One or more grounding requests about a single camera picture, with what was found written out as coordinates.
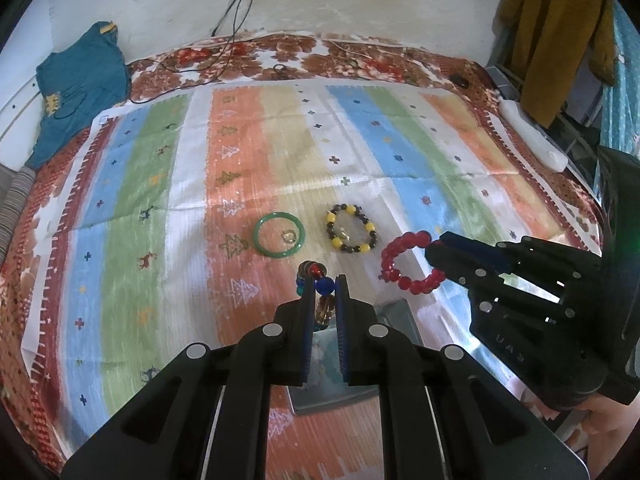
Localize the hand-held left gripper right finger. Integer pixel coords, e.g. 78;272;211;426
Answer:
334;274;591;480

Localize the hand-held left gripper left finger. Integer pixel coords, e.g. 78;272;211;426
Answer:
60;274;318;480

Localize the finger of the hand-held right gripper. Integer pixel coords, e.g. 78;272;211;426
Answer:
424;242;507;307
439;231;526;274

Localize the multicolour bead bracelet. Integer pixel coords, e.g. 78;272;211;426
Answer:
295;260;337;333

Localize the rectangular metal tin box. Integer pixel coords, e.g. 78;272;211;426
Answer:
287;299;418;416

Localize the red bead bracelet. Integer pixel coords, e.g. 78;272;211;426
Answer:
380;231;448;295

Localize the green bangle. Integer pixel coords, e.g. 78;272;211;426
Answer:
252;213;307;259

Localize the yellow and dark bead bracelet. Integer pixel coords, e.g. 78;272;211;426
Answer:
324;203;378;253

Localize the person's right forearm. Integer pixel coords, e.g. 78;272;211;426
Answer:
585;392;636;436

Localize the striped printed cloth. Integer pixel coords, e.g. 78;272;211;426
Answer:
20;80;601;480

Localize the teal printed curtain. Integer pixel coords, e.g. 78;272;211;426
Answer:
597;0;640;161

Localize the mustard hanging garment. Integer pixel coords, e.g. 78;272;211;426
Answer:
497;0;618;128

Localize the grey striped folded cloth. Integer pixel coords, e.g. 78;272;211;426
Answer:
0;162;38;266

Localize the teal garment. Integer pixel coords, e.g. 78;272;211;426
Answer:
22;21;132;171

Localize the dark metal frame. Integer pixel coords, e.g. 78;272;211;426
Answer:
485;65;601;161

